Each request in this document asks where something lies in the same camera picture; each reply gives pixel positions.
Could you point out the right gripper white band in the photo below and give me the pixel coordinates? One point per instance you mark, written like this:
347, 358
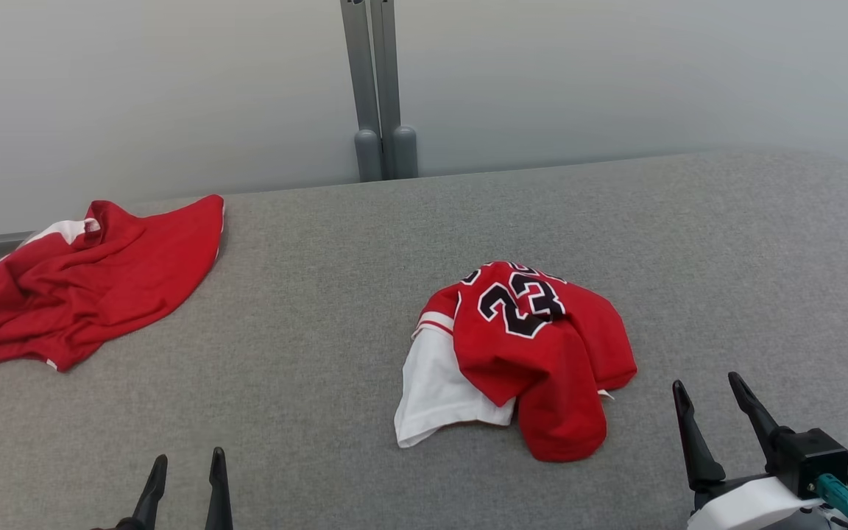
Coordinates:
748, 508

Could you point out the red jersey shirt white sleeves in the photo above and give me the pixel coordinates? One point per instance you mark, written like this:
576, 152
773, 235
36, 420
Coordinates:
542, 346

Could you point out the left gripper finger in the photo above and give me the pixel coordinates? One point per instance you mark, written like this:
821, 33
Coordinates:
152, 500
218, 500

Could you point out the red garment with white trim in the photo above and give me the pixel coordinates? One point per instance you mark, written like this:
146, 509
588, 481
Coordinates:
100, 280

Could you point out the right gripper teal connector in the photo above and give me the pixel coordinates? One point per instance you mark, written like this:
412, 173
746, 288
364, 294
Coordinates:
836, 497

